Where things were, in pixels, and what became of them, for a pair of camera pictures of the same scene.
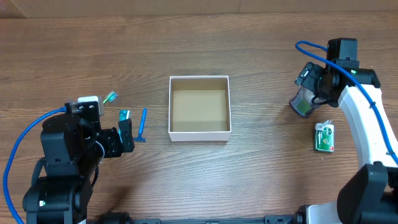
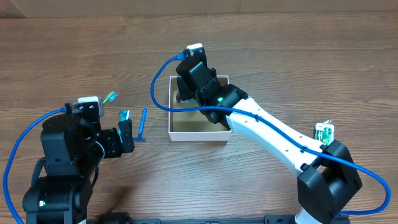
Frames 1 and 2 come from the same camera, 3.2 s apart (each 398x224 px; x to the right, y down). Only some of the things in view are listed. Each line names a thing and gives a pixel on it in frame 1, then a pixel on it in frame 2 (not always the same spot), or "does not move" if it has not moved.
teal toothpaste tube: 124,114 does not move
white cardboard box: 199,108 does not move
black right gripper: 309,80 to 190,91
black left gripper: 115,149 does not move
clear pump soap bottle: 302,102 to 189,101
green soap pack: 324,136 does not move
